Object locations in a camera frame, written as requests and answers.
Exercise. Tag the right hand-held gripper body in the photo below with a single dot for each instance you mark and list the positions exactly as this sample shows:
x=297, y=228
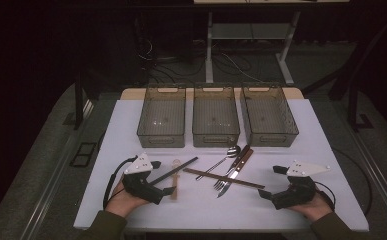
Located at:
x=297, y=193

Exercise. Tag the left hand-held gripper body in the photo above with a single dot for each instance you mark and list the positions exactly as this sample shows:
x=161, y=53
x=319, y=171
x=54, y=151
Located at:
x=141, y=186

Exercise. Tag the smoky clear plastic bin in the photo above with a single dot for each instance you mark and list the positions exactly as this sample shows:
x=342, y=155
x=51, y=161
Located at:
x=216, y=116
x=269, y=115
x=162, y=116

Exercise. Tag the metal spoon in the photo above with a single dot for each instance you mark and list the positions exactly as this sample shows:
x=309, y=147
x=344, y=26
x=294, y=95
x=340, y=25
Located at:
x=232, y=151

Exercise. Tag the person's right hand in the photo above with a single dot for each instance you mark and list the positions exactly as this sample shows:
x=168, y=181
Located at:
x=314, y=208

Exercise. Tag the person's left hand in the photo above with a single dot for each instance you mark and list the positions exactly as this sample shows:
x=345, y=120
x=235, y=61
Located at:
x=121, y=203

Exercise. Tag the black metal stand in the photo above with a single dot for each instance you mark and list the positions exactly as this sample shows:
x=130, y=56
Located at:
x=352, y=106
x=78, y=100

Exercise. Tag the aluminium rail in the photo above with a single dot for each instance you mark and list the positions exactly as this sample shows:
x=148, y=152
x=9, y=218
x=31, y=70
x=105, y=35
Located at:
x=381, y=185
x=51, y=186

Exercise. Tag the white frame desk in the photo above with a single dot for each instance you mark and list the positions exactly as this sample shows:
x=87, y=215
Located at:
x=209, y=50

